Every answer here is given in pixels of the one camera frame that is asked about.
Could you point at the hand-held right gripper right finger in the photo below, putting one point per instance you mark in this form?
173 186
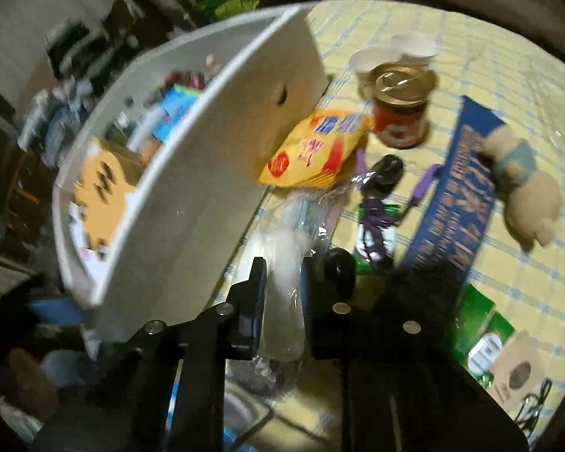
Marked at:
310 292

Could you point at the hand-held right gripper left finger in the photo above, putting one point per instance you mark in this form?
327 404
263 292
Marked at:
259 292

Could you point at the green sachet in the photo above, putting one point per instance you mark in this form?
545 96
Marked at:
480 329
386 245

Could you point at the yellow checked cloth desktop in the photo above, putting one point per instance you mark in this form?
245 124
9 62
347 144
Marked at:
499 66

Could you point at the black eyeglasses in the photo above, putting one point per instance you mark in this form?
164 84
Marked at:
534 407

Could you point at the clear bag of white items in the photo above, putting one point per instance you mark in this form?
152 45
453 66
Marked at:
282 320

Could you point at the yellow snack packet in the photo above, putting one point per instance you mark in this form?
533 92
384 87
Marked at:
318 148

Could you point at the blue wipes packet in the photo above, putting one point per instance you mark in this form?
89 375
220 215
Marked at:
176 108

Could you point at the brown card tag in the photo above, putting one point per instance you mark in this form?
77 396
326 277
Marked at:
515 369

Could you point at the red can with gold lid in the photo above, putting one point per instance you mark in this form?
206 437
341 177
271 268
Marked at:
400 108

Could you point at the black car key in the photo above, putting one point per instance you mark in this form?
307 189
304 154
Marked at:
383 174

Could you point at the white storage box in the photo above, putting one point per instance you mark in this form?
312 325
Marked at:
207 174

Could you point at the white paper cup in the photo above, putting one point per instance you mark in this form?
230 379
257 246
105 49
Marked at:
416 49
369 63

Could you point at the orange tiger print box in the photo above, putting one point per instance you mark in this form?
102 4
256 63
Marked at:
106 188

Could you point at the beige plush bear toy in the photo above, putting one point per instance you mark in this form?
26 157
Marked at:
529 197

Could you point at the dark blue flat packet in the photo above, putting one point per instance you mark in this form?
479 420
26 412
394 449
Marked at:
456 197

